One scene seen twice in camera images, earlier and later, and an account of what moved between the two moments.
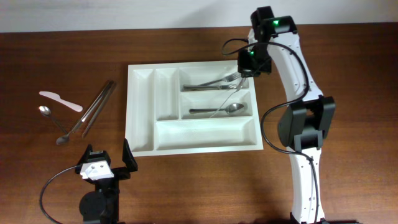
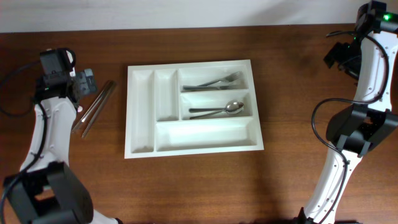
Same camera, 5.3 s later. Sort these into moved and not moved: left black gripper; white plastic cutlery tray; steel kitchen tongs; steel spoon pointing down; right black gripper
Moved: left black gripper; steel spoon pointing down; right black gripper
Not moved: white plastic cutlery tray; steel kitchen tongs
